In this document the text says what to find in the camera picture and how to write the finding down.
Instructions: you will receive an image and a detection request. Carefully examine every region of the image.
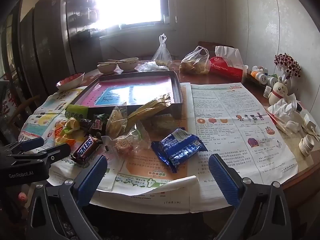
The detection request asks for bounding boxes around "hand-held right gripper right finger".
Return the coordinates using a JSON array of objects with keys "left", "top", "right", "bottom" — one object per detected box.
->
[{"left": 208, "top": 154, "right": 293, "bottom": 240}]

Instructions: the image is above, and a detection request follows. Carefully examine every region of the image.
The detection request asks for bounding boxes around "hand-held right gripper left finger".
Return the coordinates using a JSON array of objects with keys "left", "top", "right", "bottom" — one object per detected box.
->
[{"left": 26, "top": 155, "right": 108, "bottom": 240}]

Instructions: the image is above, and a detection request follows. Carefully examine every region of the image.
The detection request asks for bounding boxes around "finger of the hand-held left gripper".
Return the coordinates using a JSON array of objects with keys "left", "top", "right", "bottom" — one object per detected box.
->
[
  {"left": 12, "top": 143, "right": 71, "bottom": 167},
  {"left": 0, "top": 137, "right": 45, "bottom": 155}
]

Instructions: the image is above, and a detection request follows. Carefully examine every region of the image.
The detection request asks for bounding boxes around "orange yellow snack packet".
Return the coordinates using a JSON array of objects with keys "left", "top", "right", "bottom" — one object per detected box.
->
[{"left": 54, "top": 117, "right": 83, "bottom": 147}]

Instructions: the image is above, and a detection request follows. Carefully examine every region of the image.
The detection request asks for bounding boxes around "brown chocolate bar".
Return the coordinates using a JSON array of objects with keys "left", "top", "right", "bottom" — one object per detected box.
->
[{"left": 71, "top": 135, "right": 103, "bottom": 165}]

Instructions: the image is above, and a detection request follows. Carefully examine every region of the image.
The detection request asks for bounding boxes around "purple candy packet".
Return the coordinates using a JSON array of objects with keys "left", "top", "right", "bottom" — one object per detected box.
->
[{"left": 79, "top": 118, "right": 93, "bottom": 130}]

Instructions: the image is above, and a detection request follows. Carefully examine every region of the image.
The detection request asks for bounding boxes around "green label snack packet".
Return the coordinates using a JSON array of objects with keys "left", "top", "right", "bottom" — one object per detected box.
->
[{"left": 65, "top": 104, "right": 89, "bottom": 120}]

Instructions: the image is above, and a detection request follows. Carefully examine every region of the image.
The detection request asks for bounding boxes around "clear packet pink white snack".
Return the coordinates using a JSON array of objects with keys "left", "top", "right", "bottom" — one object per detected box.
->
[{"left": 101, "top": 127, "right": 152, "bottom": 160}]

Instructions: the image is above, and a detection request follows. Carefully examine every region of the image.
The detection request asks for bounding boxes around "black green snack packet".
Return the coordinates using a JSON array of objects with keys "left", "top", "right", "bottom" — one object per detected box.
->
[{"left": 91, "top": 113, "right": 110, "bottom": 137}]

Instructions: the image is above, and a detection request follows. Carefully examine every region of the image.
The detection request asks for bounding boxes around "blue snack packet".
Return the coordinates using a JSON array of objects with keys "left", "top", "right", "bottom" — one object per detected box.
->
[{"left": 151, "top": 128, "right": 208, "bottom": 173}]

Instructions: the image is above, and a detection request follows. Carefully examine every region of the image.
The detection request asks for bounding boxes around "clear brown pastry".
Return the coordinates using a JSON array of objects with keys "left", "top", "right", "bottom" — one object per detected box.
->
[{"left": 106, "top": 106, "right": 128, "bottom": 138}]

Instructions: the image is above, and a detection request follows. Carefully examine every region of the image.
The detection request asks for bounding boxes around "gold snack packet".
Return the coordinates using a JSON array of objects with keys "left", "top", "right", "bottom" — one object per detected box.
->
[{"left": 127, "top": 92, "right": 173, "bottom": 130}]

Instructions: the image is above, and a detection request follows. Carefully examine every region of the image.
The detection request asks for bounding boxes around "shallow dark cardboard box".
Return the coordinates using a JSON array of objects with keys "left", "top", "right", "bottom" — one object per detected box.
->
[{"left": 72, "top": 70, "right": 184, "bottom": 119}]

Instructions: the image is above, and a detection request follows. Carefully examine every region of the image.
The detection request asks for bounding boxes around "colourful illustrated newspaper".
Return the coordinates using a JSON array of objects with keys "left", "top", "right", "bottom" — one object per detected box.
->
[{"left": 19, "top": 86, "right": 88, "bottom": 155}]

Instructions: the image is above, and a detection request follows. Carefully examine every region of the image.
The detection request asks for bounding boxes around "white english text newspaper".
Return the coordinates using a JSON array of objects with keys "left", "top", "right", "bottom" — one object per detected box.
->
[{"left": 186, "top": 82, "right": 299, "bottom": 214}]

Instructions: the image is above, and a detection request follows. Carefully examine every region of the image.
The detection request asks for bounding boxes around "red patterned bowl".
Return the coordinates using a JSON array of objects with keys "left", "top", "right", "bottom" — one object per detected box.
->
[{"left": 55, "top": 72, "right": 85, "bottom": 92}]

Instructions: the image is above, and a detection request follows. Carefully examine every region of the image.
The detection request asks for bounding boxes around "stack of white lids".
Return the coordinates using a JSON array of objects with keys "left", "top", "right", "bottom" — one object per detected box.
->
[{"left": 299, "top": 134, "right": 315, "bottom": 157}]

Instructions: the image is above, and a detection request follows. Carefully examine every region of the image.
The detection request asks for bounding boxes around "crumpled white tissue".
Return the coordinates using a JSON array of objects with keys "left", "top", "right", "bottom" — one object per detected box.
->
[{"left": 267, "top": 97, "right": 304, "bottom": 125}]

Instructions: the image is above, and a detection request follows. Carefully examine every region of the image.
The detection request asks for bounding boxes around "cream ceramic bowl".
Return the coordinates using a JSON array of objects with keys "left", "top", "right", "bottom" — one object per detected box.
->
[
  {"left": 97, "top": 62, "right": 118, "bottom": 75},
  {"left": 117, "top": 57, "right": 139, "bottom": 71}
]

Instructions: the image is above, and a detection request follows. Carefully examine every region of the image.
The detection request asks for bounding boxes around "white charger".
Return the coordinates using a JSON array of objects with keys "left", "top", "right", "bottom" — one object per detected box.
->
[{"left": 304, "top": 114, "right": 319, "bottom": 133}]

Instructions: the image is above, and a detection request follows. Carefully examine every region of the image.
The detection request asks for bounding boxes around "cream rabbit figurine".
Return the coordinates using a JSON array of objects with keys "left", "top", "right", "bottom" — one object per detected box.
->
[{"left": 268, "top": 76, "right": 292, "bottom": 105}]

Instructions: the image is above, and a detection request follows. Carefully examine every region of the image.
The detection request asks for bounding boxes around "orange medicine bottle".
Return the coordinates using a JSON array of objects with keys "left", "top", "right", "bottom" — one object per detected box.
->
[{"left": 251, "top": 71, "right": 269, "bottom": 83}]

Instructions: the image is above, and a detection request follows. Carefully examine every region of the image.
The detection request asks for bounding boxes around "pink printed sheet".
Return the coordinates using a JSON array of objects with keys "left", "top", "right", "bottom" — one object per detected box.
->
[{"left": 77, "top": 76, "right": 175, "bottom": 107}]

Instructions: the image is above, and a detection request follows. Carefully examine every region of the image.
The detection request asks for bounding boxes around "red tissue pack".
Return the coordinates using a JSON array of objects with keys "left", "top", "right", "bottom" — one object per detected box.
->
[{"left": 209, "top": 45, "right": 248, "bottom": 83}]

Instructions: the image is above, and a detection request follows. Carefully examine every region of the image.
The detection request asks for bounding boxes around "dark refrigerator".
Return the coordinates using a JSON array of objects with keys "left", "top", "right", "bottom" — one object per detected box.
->
[{"left": 19, "top": 0, "right": 103, "bottom": 98}]

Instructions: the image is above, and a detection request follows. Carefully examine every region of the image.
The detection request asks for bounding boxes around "clear bag of fried food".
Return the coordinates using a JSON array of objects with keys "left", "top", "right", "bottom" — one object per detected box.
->
[{"left": 180, "top": 46, "right": 211, "bottom": 75}]

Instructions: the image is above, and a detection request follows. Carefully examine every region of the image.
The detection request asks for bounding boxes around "crumpled clear plastic bag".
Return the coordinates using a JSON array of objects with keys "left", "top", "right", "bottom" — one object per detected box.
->
[{"left": 139, "top": 61, "right": 170, "bottom": 73}]

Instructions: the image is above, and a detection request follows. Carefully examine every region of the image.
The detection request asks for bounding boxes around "red flower ornament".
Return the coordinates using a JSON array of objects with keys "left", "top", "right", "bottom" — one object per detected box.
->
[{"left": 274, "top": 52, "right": 302, "bottom": 79}]

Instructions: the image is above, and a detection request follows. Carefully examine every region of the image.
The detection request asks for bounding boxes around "wooden chair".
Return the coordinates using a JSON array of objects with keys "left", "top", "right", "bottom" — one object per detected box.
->
[{"left": 197, "top": 41, "right": 234, "bottom": 55}]

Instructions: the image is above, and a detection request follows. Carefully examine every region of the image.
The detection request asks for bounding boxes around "tall knotted clear plastic bag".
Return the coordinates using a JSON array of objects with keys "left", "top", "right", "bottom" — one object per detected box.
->
[{"left": 152, "top": 33, "right": 173, "bottom": 67}]

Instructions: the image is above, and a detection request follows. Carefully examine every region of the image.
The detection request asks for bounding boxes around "bright window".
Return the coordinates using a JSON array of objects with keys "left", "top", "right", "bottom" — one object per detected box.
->
[{"left": 85, "top": 0, "right": 175, "bottom": 30}]

